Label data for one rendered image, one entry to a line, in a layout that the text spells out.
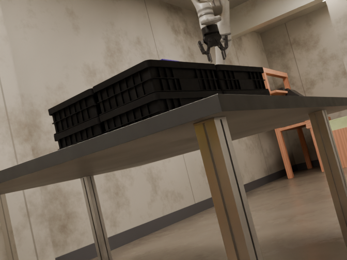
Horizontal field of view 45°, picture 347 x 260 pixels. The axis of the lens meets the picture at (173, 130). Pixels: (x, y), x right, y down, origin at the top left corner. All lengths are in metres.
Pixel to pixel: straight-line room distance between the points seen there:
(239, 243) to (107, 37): 3.95
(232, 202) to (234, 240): 0.09
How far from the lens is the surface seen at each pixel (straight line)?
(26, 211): 3.35
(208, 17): 1.87
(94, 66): 4.43
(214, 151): 0.98
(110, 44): 4.75
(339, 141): 6.79
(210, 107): 0.92
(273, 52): 8.76
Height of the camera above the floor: 0.56
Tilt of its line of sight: 6 degrees up
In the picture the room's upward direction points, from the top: 14 degrees counter-clockwise
